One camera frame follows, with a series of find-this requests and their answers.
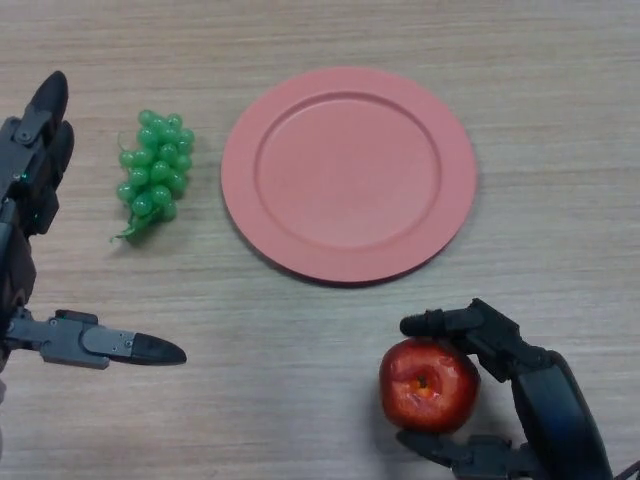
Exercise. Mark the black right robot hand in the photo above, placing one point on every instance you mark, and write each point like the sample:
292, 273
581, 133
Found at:
555, 415

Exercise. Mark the pink round plate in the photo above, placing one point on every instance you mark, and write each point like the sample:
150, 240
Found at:
350, 175

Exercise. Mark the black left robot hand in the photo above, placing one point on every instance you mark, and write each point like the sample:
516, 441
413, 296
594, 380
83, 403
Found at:
27, 165

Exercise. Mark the green grape bunch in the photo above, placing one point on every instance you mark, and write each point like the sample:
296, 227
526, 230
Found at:
157, 170

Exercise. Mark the red apple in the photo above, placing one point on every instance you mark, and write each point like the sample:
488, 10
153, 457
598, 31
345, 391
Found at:
425, 387

